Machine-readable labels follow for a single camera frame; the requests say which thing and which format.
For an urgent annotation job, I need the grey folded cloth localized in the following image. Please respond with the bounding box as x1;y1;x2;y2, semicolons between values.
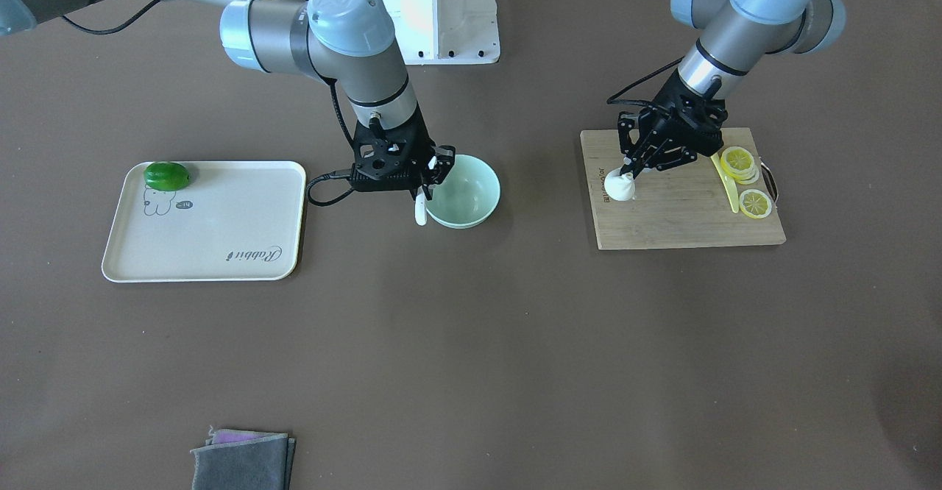
191;427;296;489

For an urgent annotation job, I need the cream rectangular serving tray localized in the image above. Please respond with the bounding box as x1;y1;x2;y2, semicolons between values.
101;160;306;283

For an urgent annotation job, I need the white ceramic spoon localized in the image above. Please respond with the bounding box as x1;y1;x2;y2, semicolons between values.
414;197;428;227

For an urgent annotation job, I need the white steamed bun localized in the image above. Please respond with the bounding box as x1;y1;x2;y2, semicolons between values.
603;168;637;202

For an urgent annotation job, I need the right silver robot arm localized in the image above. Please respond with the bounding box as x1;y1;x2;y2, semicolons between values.
2;0;456;204

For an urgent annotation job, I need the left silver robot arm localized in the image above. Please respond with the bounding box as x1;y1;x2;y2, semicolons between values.
612;0;847;180

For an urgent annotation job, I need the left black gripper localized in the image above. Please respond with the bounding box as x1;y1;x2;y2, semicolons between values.
617;78;728;178

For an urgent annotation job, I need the mint green bowl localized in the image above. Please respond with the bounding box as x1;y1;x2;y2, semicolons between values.
426;154;501;229

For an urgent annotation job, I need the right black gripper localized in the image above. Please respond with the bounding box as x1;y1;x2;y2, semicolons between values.
350;108;456;201

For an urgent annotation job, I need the single lemon slice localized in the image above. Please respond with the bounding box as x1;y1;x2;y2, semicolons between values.
739;189;774;219

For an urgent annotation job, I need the bamboo cutting board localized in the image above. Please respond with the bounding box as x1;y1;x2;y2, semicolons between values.
580;130;786;251

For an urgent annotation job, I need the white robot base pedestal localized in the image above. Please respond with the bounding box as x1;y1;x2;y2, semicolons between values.
384;0;501;65

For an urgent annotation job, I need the yellow plastic knife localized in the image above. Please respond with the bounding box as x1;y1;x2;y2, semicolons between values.
710;152;740;214

